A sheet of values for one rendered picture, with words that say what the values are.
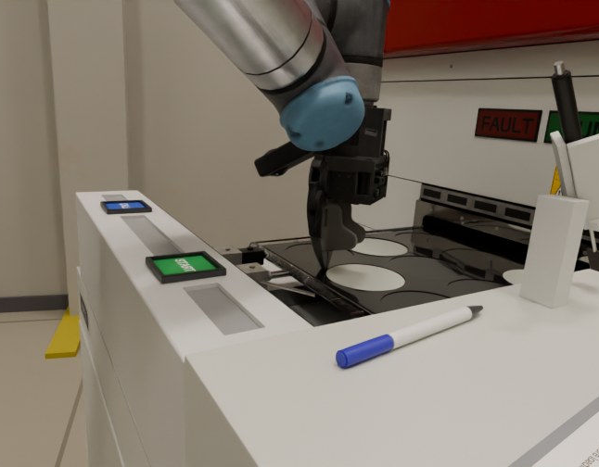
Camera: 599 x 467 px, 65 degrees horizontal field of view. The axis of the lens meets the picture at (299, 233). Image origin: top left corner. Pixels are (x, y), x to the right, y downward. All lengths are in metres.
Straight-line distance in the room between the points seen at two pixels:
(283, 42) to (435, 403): 0.27
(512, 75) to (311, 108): 0.52
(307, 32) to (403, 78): 0.66
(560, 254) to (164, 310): 0.29
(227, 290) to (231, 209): 2.28
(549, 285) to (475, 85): 0.56
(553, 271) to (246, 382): 0.26
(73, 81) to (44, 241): 0.84
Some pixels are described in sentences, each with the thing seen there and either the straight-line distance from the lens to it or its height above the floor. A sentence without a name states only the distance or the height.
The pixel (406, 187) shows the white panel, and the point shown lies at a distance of 1.02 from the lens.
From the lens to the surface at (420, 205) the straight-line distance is 0.97.
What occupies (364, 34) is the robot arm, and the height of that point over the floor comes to 1.19.
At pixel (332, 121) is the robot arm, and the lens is 0.42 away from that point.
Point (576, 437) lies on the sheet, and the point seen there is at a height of 0.97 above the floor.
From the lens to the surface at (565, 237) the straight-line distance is 0.40.
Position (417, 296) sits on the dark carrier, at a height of 0.90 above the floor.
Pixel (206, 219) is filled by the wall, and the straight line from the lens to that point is 2.65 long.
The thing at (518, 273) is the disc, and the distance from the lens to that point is 0.73.
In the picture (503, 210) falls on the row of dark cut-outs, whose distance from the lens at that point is 0.86.
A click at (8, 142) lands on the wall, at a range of 2.68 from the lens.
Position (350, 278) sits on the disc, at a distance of 0.60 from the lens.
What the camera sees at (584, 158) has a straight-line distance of 0.40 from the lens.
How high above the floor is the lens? 1.10
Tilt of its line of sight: 15 degrees down
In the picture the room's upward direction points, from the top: 4 degrees clockwise
